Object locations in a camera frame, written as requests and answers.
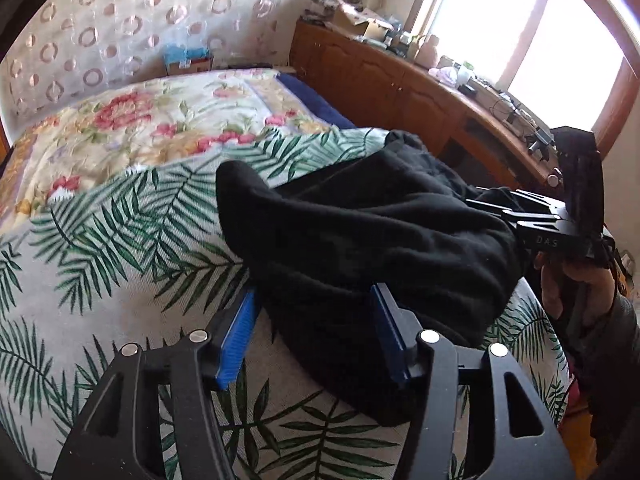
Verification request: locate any navy blue blanket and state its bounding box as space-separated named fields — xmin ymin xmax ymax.
xmin=277 ymin=73 xmax=355 ymax=129

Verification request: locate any black t-shirt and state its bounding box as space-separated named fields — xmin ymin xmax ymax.
xmin=216 ymin=131 xmax=525 ymax=426

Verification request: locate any palm leaf print sheet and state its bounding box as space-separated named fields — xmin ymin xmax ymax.
xmin=0 ymin=127 xmax=572 ymax=480

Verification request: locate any window frame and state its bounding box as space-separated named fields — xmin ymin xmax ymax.
xmin=407 ymin=0 xmax=639 ymax=154

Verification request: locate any pink bottle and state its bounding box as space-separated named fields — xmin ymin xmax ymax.
xmin=414 ymin=35 xmax=439 ymax=70

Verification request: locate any floral quilt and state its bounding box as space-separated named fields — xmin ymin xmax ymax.
xmin=1 ymin=68 xmax=336 ymax=232

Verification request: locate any cardboard box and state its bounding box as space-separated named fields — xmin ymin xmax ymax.
xmin=330 ymin=0 xmax=394 ymax=41

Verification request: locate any circle pattern curtain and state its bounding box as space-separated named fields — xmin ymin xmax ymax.
xmin=1 ymin=0 xmax=284 ymax=141

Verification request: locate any blue tissue box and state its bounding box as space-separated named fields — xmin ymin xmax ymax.
xmin=163 ymin=44 xmax=213 ymax=76

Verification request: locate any wooden sideboard cabinet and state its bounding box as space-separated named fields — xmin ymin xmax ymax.
xmin=290 ymin=20 xmax=562 ymax=197

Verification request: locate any right hand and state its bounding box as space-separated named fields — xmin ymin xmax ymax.
xmin=534 ymin=252 xmax=617 ymax=326

